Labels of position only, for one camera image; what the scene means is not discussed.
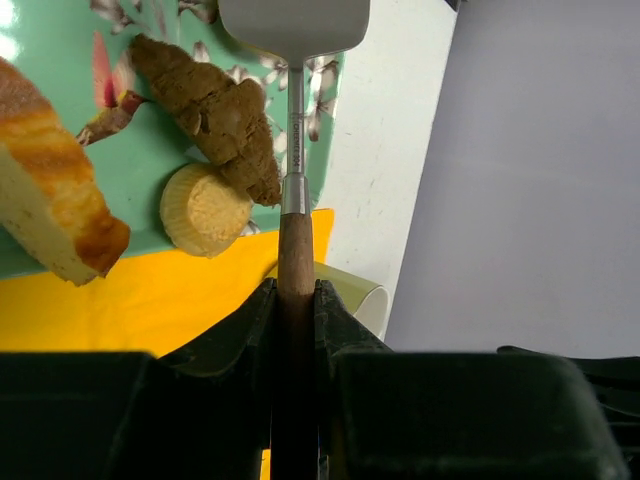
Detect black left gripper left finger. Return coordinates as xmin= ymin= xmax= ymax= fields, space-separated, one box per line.
xmin=1 ymin=280 xmax=275 ymax=479

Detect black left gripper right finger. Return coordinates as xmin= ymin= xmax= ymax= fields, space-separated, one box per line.
xmin=314 ymin=280 xmax=630 ymax=479

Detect wooden handled metal spatula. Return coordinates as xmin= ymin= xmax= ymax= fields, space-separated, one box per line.
xmin=219 ymin=0 xmax=370 ymax=479

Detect yellow green mug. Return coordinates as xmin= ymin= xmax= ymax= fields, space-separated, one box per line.
xmin=315 ymin=263 xmax=390 ymax=340

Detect yellow cartoon placemat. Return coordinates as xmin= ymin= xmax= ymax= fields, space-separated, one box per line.
xmin=0 ymin=208 xmax=336 ymax=359

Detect small round muffin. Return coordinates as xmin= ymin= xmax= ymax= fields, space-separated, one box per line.
xmin=159 ymin=162 xmax=252 ymax=258

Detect sliced loaf cake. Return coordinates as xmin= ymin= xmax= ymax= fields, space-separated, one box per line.
xmin=1 ymin=60 xmax=130 ymax=286

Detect green floral tray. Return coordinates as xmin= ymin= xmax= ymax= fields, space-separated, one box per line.
xmin=0 ymin=0 xmax=347 ymax=279

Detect brown croissant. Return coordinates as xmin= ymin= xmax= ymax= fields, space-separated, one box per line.
xmin=130 ymin=34 xmax=281 ymax=206

